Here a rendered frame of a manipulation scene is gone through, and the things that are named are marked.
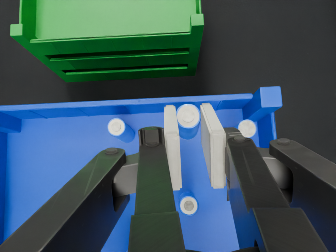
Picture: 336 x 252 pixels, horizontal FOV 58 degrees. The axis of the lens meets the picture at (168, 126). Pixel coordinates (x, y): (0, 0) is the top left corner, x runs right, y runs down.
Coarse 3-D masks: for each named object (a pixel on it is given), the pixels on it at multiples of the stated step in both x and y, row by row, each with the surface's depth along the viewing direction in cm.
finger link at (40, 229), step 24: (96, 168) 12; (120, 168) 13; (72, 192) 10; (96, 192) 10; (48, 216) 9; (72, 216) 9; (96, 216) 10; (120, 216) 13; (24, 240) 8; (48, 240) 8; (72, 240) 9; (96, 240) 10
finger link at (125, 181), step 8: (128, 160) 14; (136, 160) 14; (128, 168) 13; (136, 168) 14; (120, 176) 13; (128, 176) 13; (136, 176) 14; (112, 184) 13; (120, 184) 13; (128, 184) 14; (136, 184) 14; (112, 192) 13; (120, 192) 14; (128, 192) 14
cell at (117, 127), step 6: (114, 120) 29; (120, 120) 29; (108, 126) 29; (114, 126) 29; (120, 126) 29; (126, 126) 29; (114, 132) 29; (120, 132) 29; (126, 132) 30; (132, 132) 33; (120, 138) 30; (126, 138) 32; (132, 138) 34
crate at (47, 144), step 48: (192, 96) 30; (240, 96) 30; (0, 144) 34; (48, 144) 35; (96, 144) 35; (192, 144) 35; (0, 192) 34; (48, 192) 34; (192, 192) 34; (0, 240) 33; (192, 240) 33
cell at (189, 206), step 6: (186, 192) 32; (180, 198) 29; (186, 198) 28; (192, 198) 28; (180, 204) 28; (186, 204) 27; (192, 204) 27; (198, 204) 28; (180, 210) 28; (186, 210) 28; (192, 210) 28
